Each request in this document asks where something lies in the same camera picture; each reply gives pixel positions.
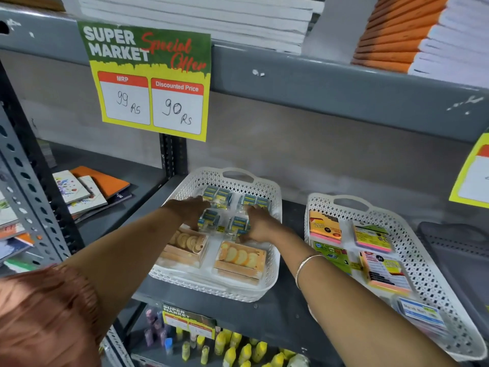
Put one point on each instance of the person's left hand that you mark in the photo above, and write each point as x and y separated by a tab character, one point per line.
183	210

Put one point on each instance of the person's right hand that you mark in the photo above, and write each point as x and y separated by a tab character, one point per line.
263	227

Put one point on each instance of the person's right fingers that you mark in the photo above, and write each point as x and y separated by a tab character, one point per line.
253	216

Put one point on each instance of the person's left fingers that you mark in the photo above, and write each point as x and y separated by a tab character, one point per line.
200	204

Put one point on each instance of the blue yellow eraser packet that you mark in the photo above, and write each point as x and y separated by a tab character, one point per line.
237	225
217	196
209	219
255	201

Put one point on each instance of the person's right forearm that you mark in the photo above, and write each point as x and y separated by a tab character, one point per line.
344	309

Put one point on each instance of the person's left forearm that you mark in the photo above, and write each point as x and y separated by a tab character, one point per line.
126	248

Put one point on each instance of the orange biscuit print box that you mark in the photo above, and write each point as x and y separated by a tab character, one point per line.
185	246
240	261

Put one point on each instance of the black slotted shelf upright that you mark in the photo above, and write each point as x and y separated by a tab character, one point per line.
172	154

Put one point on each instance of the grey side shelf board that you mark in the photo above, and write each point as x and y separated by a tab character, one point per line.
145	175

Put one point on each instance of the orange sticky note pack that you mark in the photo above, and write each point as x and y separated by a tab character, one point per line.
324	225

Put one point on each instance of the dark notebook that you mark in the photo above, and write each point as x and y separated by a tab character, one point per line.
120	198

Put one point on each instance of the white lattice basket with erasers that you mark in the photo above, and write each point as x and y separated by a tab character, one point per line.
214	290

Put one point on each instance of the orange notebook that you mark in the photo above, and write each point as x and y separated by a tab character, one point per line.
105	181

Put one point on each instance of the grey metal shelf board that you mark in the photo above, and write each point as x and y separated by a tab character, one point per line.
275	313

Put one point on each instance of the large white floral notebook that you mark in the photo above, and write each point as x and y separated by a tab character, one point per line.
95	198

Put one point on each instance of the small green yellow price sign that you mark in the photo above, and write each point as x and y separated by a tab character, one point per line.
189	321

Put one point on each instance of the green pink sticky note pack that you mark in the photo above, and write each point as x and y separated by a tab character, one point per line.
372	238

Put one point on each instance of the large green yellow price sign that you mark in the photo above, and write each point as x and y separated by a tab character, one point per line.
149	84

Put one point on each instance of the small white floral notebook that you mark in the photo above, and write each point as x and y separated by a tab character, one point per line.
70	187

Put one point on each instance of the group of purple glue sticks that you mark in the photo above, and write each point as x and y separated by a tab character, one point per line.
156	328

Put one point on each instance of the row of yellow glue bottles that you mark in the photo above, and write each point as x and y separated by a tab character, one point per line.
244	351

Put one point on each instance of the yellow pink sticky note pack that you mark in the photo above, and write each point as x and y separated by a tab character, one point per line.
384	271

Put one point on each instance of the grey metal shelf beam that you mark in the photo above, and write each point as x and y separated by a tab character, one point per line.
324	87

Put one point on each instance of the grey perforated shelf upright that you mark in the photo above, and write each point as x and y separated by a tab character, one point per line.
34	194

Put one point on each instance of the stack of white books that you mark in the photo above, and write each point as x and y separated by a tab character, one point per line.
198	19

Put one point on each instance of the white lattice basket with notes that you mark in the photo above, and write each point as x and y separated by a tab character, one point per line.
431	278

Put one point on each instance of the stack of colourful books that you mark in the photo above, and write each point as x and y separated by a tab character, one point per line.
13	236

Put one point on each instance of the blue white label pack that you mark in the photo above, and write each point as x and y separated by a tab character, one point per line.
420	313

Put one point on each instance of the person's pink sleeve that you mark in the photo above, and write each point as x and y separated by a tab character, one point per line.
46	321

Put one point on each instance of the dark grey plastic basket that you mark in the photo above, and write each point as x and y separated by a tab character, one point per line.
458	263

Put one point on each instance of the stack of orange spined books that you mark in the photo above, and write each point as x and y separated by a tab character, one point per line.
401	34

